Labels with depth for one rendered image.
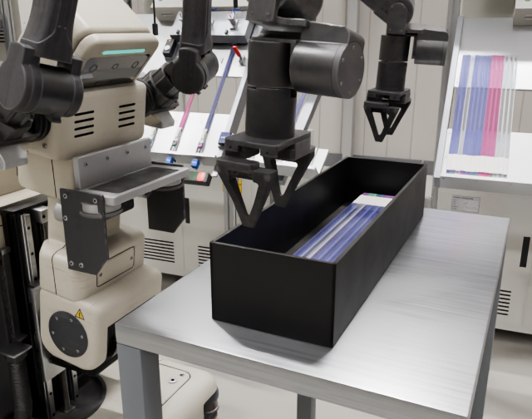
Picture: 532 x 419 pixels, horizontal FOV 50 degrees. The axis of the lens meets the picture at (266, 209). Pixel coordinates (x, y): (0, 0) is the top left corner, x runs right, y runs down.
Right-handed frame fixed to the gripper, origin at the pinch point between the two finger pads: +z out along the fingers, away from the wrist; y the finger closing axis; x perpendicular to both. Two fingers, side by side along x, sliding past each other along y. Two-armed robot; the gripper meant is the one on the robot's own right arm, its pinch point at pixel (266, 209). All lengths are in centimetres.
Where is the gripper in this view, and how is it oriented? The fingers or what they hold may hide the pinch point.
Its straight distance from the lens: 68.7
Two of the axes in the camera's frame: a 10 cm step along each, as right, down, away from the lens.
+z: -0.5, 9.5, 3.2
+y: 4.4, -2.7, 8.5
